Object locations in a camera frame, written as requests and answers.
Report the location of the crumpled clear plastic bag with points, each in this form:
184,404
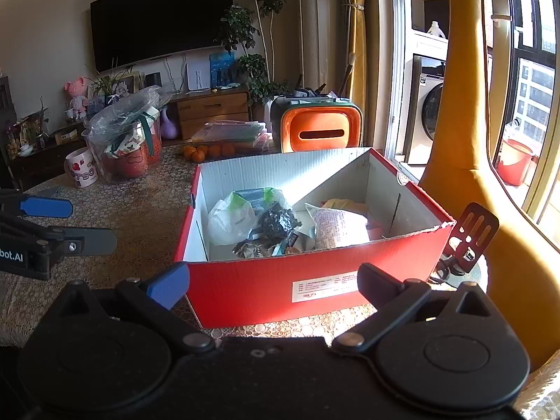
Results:
127,113

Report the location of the black speaker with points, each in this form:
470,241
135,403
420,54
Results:
153,79

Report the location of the patterned cloth desktop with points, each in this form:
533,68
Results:
131,227

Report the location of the black bag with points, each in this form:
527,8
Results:
275,223

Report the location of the clear plastic storage boxes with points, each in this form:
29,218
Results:
232,133

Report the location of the white detergent bottle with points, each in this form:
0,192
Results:
436,29

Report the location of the photo frame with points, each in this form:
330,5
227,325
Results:
130,82

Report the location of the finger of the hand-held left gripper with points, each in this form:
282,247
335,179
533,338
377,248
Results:
43,208
92,241

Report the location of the yellow curtain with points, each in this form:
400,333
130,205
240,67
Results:
356,52

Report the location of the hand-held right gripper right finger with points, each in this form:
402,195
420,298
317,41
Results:
378,286

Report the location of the red round ball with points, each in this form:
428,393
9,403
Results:
131,164

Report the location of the orange green desk organiser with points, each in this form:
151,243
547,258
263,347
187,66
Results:
321,118

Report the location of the pink doll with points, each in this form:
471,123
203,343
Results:
78,98

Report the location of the blue topped packet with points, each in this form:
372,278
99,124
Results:
253,197

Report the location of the white standing air conditioner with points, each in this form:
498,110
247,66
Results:
319,26

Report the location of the yellow soft toy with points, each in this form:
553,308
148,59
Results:
345,204

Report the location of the red cardboard box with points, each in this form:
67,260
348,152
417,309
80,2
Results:
262,288

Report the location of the dark low cabinet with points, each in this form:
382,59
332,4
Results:
48,162

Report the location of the red mesh pouch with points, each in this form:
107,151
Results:
154,151

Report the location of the large window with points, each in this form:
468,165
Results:
529,74

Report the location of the small potted plant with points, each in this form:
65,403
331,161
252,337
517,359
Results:
37,133

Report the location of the wooden drawer cabinet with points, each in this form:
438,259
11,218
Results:
214,111

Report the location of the white bowl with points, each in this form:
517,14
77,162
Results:
25,150

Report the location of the white green plastic bag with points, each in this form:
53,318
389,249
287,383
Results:
227,223

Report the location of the grass plant in vase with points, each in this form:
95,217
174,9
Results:
109,85

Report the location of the purple watering can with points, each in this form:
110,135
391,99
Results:
169,127

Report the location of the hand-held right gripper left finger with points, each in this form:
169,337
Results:
168,285

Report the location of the white printed plastic packet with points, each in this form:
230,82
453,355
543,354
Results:
337,227

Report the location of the red bucket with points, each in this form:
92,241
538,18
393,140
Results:
514,164

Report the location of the white washing machine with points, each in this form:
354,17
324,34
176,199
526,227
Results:
426,109

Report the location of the printed gift bag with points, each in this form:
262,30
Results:
127,145

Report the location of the black wall television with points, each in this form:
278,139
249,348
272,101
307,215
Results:
162,17

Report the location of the white mug red print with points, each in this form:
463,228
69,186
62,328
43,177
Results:
81,168

